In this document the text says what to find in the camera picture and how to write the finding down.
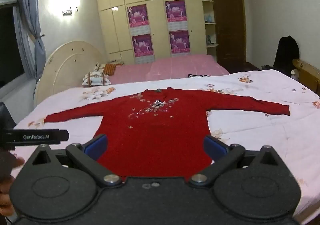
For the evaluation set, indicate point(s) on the orange striped pillow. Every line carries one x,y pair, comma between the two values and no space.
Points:
110,69

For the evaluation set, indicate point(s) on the small white object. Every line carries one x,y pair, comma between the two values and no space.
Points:
295,74

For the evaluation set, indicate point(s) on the brown patterned white pillow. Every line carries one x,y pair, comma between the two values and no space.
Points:
96,79

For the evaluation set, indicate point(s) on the wall lamp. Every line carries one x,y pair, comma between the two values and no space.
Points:
70,11

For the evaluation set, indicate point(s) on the pink bed sheet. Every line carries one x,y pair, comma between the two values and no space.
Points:
175,67

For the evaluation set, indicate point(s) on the person's left hand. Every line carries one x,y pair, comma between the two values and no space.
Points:
6,195

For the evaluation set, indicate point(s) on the cream corner shelf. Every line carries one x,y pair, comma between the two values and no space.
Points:
210,27

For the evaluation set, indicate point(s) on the white floral quilt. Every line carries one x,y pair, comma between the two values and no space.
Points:
262,134

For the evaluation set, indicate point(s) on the cream round headboard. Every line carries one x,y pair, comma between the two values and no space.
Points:
65,64

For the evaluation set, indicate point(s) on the black garment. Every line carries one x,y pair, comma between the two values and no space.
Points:
287,54

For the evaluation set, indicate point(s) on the red beaded sweater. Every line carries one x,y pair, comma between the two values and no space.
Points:
155,134

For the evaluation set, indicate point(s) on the brown wooden door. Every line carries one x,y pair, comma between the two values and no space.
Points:
228,24

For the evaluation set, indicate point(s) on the purple wall poster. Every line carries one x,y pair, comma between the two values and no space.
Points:
142,45
137,16
175,11
179,42

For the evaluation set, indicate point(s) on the black white striped cloth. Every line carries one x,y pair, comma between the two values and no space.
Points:
198,75

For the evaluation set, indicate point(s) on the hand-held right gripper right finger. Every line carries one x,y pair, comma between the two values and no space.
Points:
214,147

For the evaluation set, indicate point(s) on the dark window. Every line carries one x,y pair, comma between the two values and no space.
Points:
8,39

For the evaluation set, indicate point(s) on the blue grey curtain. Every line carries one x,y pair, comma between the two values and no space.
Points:
30,22

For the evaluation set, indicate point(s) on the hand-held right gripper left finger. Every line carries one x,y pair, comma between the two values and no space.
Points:
96,146

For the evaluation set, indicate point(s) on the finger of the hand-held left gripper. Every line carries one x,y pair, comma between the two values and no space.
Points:
64,135

